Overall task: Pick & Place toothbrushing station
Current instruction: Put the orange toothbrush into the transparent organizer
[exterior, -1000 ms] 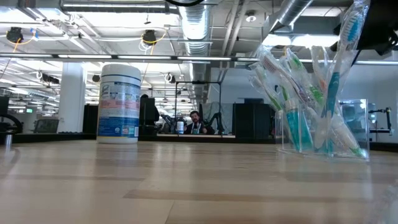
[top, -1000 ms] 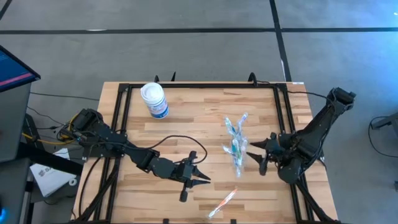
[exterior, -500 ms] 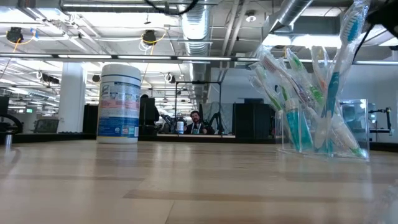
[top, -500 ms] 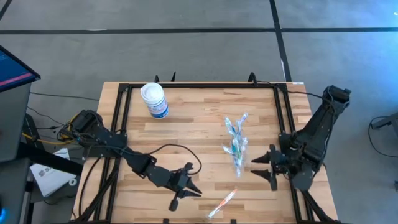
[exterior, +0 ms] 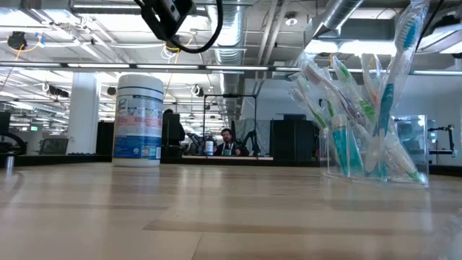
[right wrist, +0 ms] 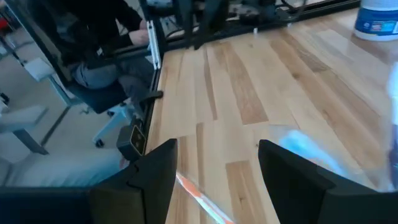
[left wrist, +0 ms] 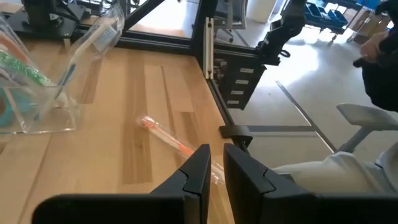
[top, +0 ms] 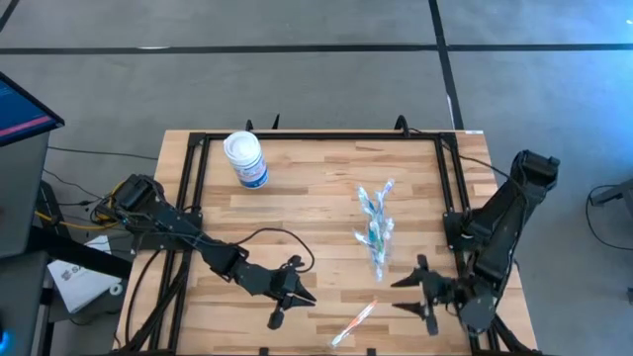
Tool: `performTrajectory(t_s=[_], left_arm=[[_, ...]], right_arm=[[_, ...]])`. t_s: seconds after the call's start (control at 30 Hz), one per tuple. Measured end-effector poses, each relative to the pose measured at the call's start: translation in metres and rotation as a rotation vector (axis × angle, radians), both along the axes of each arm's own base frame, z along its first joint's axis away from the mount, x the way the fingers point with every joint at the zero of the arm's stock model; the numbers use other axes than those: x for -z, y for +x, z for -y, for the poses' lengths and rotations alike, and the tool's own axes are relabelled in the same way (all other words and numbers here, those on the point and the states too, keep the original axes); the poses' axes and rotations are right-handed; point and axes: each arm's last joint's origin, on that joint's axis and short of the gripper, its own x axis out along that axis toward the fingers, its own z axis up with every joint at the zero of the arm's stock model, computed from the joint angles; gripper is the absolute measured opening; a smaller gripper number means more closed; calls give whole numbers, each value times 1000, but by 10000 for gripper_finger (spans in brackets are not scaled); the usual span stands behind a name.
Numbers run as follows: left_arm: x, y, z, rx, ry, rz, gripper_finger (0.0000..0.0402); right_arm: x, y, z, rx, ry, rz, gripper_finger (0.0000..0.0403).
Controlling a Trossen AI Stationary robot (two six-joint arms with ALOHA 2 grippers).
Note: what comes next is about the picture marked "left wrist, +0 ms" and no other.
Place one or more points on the clear acrylic organizer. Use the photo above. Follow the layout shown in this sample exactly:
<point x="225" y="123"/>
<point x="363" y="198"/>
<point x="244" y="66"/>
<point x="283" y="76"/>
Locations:
<point x="62" y="124"/>

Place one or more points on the yellow-orange toothbrush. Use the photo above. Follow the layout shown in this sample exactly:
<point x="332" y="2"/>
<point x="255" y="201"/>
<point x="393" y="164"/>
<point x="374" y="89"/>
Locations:
<point x="183" y="149"/>

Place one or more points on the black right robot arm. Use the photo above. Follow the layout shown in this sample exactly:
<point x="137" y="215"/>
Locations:
<point x="40" y="12"/>

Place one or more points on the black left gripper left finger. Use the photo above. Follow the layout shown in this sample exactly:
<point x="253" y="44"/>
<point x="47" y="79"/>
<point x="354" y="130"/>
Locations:
<point x="177" y="205"/>

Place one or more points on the black box with white labels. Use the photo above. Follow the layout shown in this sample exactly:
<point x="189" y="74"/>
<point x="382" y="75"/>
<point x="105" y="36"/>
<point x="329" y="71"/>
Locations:
<point x="231" y="74"/>

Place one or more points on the silver aluminium bar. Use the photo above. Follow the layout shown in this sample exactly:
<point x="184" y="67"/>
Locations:
<point x="209" y="46"/>

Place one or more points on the person's hand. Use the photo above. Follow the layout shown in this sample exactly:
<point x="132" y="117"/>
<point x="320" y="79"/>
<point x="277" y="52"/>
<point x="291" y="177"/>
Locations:
<point x="371" y="49"/>

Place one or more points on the blue storage bins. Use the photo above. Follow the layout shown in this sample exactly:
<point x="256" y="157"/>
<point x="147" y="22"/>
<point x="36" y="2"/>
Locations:
<point x="326" y="15"/>

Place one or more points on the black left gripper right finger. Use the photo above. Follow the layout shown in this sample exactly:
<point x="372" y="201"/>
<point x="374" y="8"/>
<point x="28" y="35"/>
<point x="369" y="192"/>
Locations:
<point x="261" y="202"/>

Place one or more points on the green toothbrush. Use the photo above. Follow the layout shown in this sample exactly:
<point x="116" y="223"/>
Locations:
<point x="21" y="67"/>

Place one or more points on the black table clamp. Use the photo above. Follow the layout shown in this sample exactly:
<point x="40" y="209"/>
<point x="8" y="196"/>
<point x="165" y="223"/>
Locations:
<point x="236" y="132"/>

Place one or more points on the light grey chair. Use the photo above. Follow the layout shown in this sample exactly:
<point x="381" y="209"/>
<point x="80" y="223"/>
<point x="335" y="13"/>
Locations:
<point x="363" y="116"/>

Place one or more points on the blue toothbrush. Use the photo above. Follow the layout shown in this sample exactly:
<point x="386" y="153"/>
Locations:
<point x="104" y="39"/>

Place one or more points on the white bin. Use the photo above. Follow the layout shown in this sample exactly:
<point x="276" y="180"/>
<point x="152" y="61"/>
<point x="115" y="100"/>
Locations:
<point x="261" y="11"/>

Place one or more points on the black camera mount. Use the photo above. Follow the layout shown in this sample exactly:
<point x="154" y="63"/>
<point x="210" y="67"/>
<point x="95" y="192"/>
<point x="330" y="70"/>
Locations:
<point x="286" y="25"/>

